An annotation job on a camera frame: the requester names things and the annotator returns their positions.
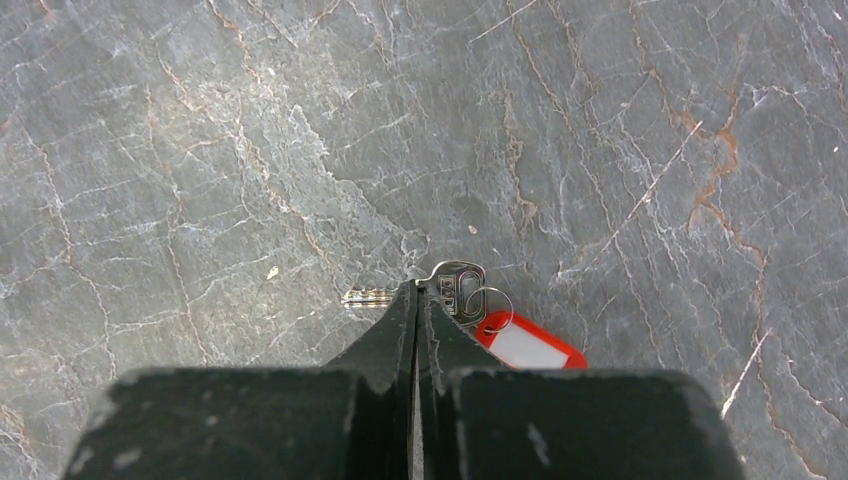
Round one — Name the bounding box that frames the red tag key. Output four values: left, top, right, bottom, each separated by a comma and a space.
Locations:
331, 260, 588, 376

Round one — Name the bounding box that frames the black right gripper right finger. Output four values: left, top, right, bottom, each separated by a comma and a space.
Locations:
418, 289, 744, 479

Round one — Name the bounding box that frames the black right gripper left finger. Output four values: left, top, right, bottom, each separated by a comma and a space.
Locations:
64, 281, 418, 479

